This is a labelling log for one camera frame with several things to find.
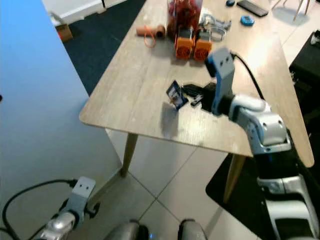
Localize blue card holder key bunch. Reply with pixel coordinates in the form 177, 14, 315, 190
166, 79, 191, 111

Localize brown cardboard box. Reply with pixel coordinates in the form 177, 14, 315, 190
56, 22, 74, 43

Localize white chair wooden legs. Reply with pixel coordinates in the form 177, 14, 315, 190
272, 0, 311, 22

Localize grey left robot leg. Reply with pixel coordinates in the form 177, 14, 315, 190
104, 219, 150, 240

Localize white hook board panel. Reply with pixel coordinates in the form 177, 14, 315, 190
0, 0, 123, 240

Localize white tape ring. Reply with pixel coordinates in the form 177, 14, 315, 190
210, 26, 227, 42

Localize black phone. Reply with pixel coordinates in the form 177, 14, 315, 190
236, 0, 270, 18

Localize grey metal clamp tool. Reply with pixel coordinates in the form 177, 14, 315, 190
200, 12, 232, 33

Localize black wheeled platform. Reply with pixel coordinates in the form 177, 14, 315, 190
289, 30, 320, 101

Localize small blue round case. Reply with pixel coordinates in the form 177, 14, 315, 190
240, 15, 256, 27

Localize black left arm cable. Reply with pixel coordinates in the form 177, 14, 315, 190
1, 179, 78, 240

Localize light wooden table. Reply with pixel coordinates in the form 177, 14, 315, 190
78, 0, 316, 204

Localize black floor mat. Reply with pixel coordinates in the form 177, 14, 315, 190
206, 155, 320, 240

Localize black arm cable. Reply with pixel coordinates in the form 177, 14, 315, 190
1, 179, 78, 240
230, 51, 264, 100

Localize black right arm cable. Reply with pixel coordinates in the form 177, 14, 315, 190
230, 51, 264, 100

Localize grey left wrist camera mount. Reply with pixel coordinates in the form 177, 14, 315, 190
71, 176, 97, 221

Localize brown roll with orange loop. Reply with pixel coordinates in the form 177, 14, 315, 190
136, 25, 167, 49

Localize dark blue carpet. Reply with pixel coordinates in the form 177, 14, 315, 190
62, 0, 143, 96

